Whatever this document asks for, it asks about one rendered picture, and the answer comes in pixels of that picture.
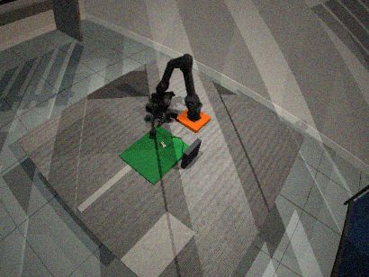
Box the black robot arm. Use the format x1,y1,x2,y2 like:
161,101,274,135
151,53,203,122

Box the green circuit board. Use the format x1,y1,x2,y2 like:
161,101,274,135
120,125,190,185

